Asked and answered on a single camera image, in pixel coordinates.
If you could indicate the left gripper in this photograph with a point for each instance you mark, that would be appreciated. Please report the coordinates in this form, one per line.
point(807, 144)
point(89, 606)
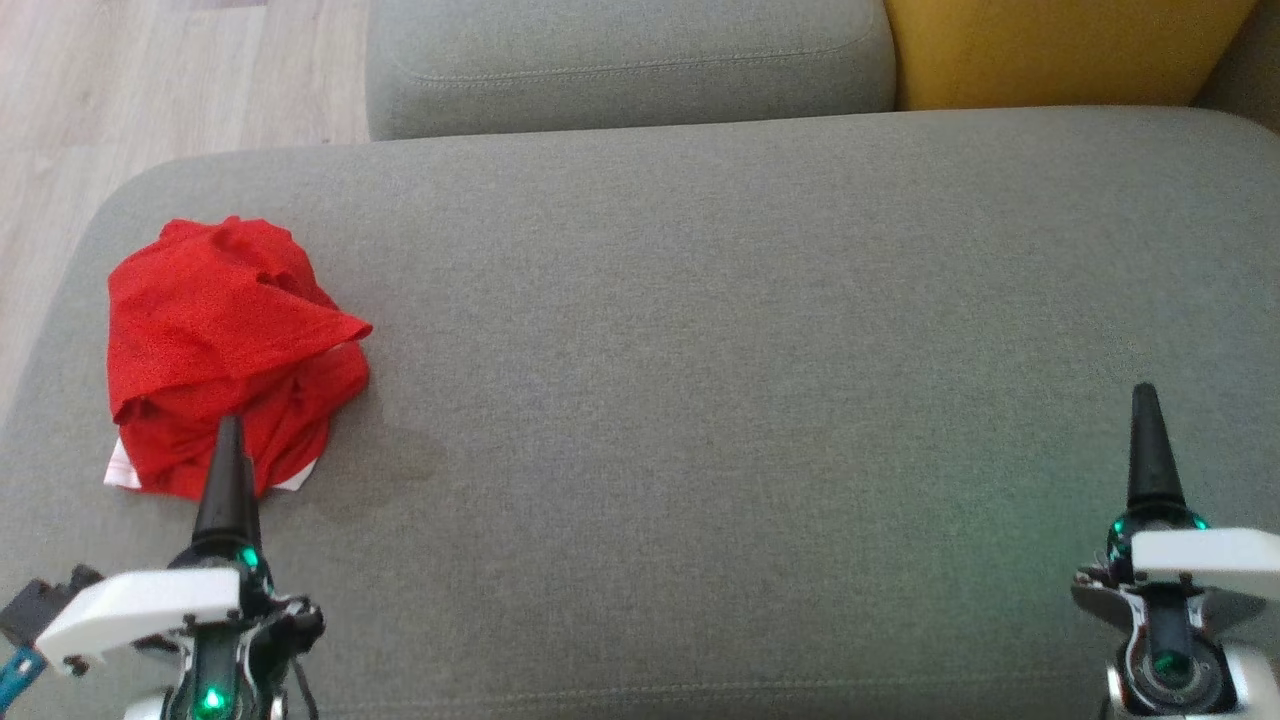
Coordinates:
point(140, 605)

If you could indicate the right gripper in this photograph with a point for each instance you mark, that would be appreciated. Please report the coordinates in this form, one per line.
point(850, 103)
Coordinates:
point(1200, 560)

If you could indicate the red basketball shorts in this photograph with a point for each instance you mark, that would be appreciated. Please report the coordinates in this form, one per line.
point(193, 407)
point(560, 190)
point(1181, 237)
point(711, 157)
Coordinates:
point(200, 310)

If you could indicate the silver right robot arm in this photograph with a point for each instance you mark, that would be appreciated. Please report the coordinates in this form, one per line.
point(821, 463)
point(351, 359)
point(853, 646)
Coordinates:
point(1165, 665)

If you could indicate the yellow sofa back cushion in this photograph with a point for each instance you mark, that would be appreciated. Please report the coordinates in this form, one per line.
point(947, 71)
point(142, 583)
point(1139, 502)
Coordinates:
point(1060, 50)

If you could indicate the large grey chaise seat cushion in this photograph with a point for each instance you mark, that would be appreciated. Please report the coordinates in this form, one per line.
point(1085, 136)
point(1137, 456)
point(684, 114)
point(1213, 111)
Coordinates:
point(700, 400)

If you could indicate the grey sofa seat cushion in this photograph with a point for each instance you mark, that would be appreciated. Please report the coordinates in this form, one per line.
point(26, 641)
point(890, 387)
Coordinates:
point(630, 60)

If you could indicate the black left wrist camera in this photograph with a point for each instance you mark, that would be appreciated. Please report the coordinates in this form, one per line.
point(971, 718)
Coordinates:
point(40, 600)

